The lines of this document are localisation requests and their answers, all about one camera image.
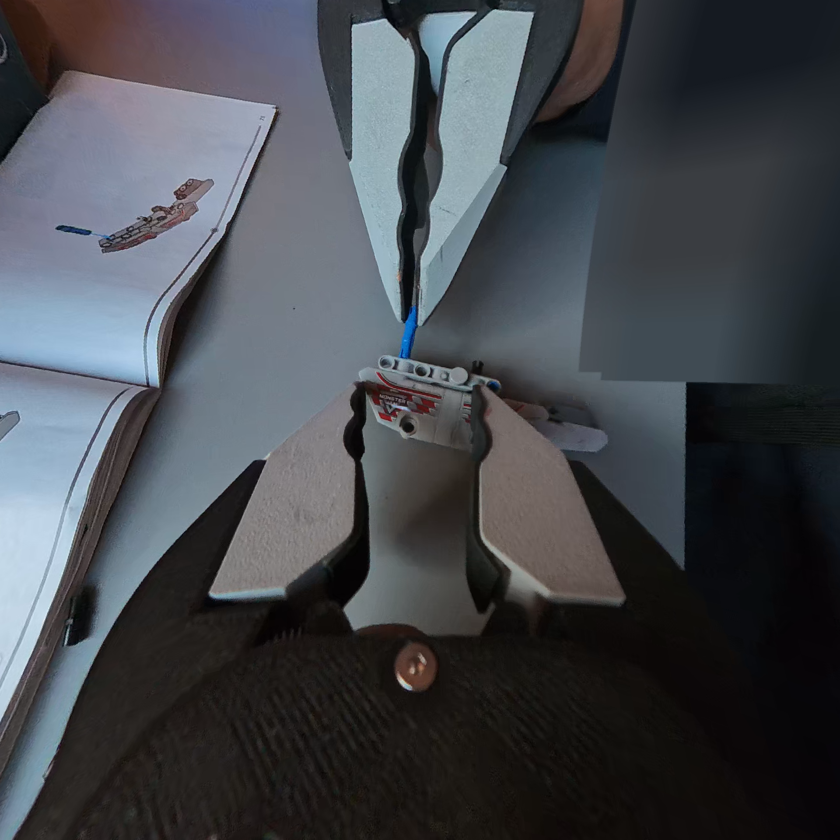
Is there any dark object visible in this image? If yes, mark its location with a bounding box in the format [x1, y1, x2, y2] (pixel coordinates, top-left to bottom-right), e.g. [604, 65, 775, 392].
[0, 0, 53, 161]

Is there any person's right forearm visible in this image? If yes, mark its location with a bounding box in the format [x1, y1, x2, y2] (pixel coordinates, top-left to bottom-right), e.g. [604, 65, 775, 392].
[532, 0, 626, 127]

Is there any open lego instruction manual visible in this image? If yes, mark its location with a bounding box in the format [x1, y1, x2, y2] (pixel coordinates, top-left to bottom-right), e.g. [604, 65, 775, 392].
[0, 69, 280, 778]

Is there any grey shark-print lego assembly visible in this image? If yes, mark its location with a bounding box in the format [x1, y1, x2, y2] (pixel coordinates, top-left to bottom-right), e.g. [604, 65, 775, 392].
[357, 353, 608, 455]

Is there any small black lego pin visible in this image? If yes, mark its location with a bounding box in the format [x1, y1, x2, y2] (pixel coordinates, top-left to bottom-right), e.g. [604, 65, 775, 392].
[62, 586, 97, 647]

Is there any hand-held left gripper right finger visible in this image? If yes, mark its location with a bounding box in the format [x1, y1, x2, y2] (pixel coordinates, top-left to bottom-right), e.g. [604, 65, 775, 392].
[466, 384, 626, 613]

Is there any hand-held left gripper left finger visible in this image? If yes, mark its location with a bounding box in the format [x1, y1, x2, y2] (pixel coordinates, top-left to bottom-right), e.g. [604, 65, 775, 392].
[208, 382, 370, 609]

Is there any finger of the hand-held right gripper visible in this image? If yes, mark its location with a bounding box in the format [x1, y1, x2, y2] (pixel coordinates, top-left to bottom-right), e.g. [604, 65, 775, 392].
[350, 20, 424, 324]
[415, 9, 534, 328]

